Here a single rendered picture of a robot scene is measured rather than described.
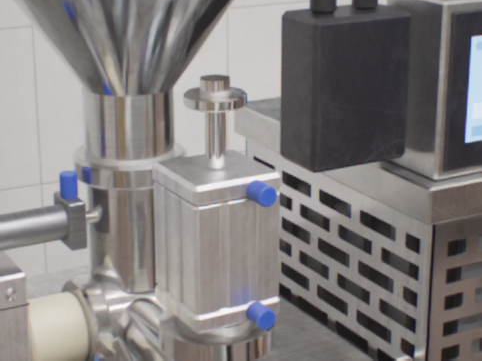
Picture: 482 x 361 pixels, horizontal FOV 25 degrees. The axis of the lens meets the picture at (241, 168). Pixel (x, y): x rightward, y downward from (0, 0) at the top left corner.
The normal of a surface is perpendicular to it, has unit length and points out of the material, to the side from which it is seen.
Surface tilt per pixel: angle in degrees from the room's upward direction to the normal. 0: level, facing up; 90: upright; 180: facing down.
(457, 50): 90
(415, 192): 90
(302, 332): 0
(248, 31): 90
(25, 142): 90
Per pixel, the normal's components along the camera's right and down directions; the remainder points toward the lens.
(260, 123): -0.87, 0.15
